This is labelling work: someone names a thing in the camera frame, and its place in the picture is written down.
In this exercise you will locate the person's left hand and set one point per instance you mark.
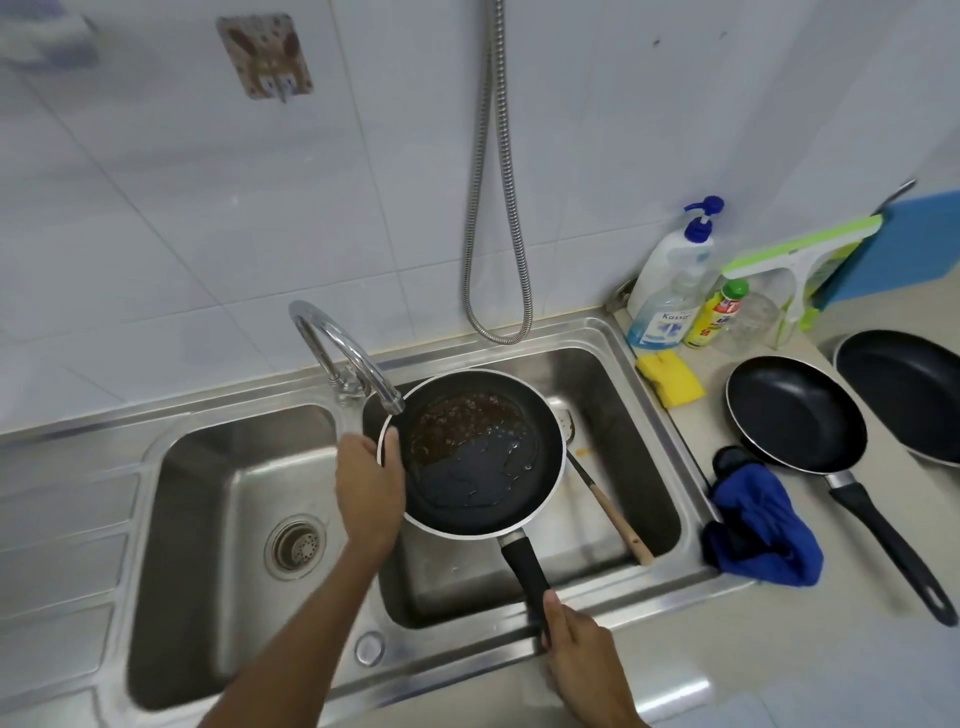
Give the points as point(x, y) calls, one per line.
point(371, 495)

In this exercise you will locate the person's right hand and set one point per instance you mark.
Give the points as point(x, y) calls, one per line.
point(589, 664)

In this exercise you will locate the large black frying pan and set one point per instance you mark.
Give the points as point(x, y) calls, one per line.
point(480, 465)

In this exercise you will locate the blue microfibre cloth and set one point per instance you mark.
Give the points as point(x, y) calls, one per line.
point(772, 532)

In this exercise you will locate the yellow sponge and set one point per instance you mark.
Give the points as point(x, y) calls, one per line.
point(675, 382)

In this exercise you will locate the small black frying pan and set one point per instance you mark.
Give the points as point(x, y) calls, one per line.
point(795, 412)

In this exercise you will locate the medium black frying pan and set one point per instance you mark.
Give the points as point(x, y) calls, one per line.
point(900, 390)

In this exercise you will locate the person's left forearm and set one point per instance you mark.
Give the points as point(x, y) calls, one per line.
point(292, 645)

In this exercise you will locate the metal sink strainer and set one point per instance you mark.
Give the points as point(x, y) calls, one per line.
point(296, 547)

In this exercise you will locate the chrome faucet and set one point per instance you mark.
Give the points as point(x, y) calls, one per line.
point(360, 360)

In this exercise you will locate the stainless steel double sink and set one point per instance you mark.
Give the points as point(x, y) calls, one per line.
point(210, 487)

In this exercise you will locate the clear pump soap bottle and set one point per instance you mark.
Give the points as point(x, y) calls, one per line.
point(667, 285)

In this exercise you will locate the small yellow bottle green cap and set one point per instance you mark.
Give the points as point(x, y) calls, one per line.
point(712, 315)

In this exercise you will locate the clear glass cup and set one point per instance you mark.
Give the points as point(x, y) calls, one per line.
point(750, 322)

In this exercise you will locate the green knife block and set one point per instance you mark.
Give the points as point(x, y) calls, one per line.
point(829, 274)

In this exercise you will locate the green white squeegee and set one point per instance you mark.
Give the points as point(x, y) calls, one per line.
point(802, 247)

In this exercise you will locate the blue cutting board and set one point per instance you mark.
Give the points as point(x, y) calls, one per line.
point(900, 247)

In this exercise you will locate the brown adhesive wall hook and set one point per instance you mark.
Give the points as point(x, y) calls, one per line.
point(259, 52)

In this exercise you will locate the white wall shelf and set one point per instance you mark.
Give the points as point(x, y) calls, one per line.
point(45, 41)

